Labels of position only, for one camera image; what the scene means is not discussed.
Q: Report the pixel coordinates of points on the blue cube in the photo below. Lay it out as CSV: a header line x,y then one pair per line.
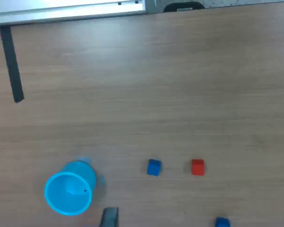
x,y
222,222
153,168

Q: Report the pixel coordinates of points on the black rounded plastic object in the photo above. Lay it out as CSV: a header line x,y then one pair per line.
x,y
172,7

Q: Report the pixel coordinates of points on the black tape strip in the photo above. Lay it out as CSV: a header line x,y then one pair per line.
x,y
11,66

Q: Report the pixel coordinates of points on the red cube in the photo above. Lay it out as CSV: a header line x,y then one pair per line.
x,y
197,167

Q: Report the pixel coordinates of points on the aluminium robot base platform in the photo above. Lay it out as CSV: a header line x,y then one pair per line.
x,y
61,11

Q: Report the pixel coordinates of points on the blue plastic cup bin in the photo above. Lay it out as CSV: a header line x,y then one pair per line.
x,y
68,196

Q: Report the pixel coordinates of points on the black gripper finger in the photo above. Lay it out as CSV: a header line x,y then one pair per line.
x,y
110,218

